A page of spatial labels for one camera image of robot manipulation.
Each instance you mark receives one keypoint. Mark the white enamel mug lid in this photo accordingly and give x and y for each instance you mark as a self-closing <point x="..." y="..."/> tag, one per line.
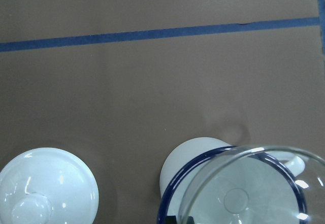
<point x="48" y="185"/>

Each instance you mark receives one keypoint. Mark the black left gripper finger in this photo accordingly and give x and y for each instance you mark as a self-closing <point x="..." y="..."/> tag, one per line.
<point x="170" y="220"/>

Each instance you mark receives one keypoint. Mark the white enamel mug blue rim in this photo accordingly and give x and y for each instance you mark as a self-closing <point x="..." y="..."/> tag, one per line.
<point x="180" y="167"/>

